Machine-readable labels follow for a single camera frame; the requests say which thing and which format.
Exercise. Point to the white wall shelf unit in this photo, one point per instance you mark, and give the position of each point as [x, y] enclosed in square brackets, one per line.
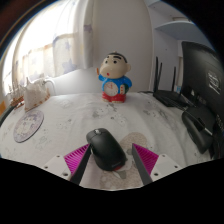
[180, 28]

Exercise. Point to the white star-print curtain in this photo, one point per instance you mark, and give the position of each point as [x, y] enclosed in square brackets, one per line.
[56, 46]

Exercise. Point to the round printed mouse pad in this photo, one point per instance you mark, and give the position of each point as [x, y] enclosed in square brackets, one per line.
[28, 126]

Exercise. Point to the cartoon boy figurine clock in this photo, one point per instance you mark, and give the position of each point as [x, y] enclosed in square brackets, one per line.
[114, 78]

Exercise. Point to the black computer monitor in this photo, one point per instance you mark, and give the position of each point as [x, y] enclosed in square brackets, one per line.
[210, 86]

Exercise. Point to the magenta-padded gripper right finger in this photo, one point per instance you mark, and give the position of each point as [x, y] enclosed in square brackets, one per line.
[148, 159]

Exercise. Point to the black keyboard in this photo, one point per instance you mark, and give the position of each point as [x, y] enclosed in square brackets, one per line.
[4, 116]

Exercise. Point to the black router with antennas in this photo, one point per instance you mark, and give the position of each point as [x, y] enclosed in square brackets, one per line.
[170, 97]

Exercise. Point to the white printed tablecloth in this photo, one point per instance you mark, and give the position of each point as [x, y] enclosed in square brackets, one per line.
[76, 116]

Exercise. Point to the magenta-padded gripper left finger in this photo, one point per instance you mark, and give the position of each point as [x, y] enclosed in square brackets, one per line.
[75, 159]

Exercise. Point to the large white conch shell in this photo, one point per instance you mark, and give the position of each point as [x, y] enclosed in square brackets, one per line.
[35, 95]

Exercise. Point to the wooden model sailing ship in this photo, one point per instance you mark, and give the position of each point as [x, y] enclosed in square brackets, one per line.
[16, 97]

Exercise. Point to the black computer mouse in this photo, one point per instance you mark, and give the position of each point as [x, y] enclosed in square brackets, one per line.
[106, 148]

